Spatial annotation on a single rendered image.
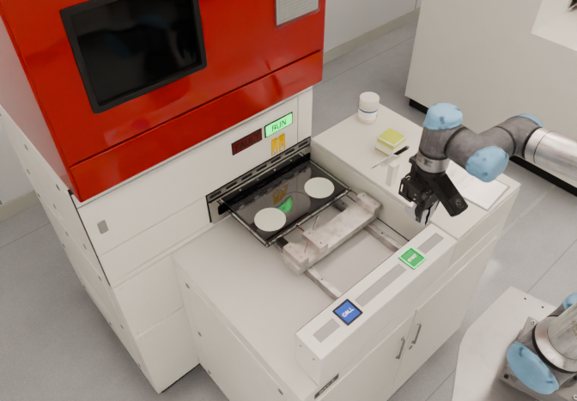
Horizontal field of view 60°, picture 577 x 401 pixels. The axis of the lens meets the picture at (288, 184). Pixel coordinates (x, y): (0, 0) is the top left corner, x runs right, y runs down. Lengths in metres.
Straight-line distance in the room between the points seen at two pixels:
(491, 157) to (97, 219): 0.98
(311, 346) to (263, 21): 0.82
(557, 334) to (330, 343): 0.50
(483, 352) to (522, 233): 1.57
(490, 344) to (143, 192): 1.04
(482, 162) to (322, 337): 0.57
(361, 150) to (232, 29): 0.69
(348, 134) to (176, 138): 0.72
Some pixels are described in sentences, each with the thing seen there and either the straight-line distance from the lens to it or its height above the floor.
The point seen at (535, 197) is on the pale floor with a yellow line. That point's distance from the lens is 3.25.
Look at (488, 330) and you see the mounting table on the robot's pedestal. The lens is 1.57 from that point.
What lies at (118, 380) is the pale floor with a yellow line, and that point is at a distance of 2.42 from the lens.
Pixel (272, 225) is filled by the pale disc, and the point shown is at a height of 0.90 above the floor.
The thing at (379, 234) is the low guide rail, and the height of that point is 0.85.
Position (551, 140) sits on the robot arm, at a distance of 1.15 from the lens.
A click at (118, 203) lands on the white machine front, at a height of 1.12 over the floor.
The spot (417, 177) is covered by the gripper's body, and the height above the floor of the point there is 1.26.
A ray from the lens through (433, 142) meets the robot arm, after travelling 1.14.
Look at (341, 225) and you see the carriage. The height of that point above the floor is 0.88.
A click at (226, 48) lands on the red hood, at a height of 1.47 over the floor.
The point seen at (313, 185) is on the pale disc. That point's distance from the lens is 1.72.
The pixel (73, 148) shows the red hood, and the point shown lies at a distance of 1.21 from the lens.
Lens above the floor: 2.09
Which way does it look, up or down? 44 degrees down
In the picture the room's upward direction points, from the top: 1 degrees counter-clockwise
